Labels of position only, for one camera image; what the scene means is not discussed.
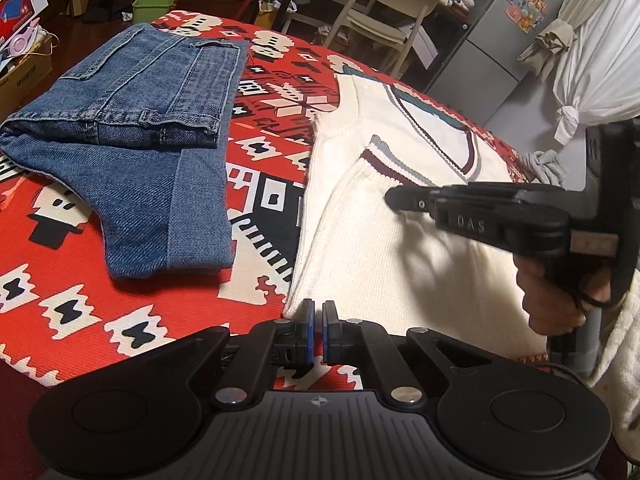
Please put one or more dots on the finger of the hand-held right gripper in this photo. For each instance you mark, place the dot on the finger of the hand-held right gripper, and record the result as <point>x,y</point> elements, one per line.
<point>410,199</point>

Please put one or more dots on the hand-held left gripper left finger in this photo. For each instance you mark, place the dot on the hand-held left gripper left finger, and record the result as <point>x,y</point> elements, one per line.
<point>310,332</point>

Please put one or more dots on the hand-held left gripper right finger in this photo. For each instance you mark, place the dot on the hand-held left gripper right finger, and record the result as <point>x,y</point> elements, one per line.
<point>328,334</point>

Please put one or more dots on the white knit vest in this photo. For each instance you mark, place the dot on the white knit vest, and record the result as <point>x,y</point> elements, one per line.
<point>400,270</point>

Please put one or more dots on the person's right hand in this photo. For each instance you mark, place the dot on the person's right hand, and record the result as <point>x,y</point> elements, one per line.
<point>550,295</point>

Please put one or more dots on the grey garment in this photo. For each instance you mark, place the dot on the grey garment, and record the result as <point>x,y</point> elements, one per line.
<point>547,167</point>

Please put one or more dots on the white cardboard box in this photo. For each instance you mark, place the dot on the white cardboard box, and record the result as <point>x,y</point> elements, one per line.
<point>425,45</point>

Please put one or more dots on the grey refrigerator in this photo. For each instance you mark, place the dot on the grey refrigerator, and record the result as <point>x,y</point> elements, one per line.
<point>480,45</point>

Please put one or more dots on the knotted white curtain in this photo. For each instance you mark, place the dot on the knotted white curtain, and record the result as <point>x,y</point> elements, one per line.
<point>600,60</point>

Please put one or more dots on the beige tote bag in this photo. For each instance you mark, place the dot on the beige tote bag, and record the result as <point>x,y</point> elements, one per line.
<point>550,45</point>

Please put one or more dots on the red patterned blanket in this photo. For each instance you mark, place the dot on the red patterned blanket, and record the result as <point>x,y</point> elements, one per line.
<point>75,310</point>

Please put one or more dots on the blue jeans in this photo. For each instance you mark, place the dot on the blue jeans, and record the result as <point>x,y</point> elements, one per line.
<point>125,125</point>

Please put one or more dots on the dark maroon bed sheet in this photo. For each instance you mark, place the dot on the dark maroon bed sheet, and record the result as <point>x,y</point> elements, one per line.
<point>20,420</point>

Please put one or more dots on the green waste bin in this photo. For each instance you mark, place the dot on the green waste bin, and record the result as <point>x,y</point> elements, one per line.
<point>152,9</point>

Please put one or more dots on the brown cardboard box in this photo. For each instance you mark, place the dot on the brown cardboard box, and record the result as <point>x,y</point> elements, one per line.
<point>25,80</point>

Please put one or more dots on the pink headphones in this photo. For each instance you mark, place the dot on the pink headphones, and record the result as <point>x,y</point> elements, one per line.
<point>20,40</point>

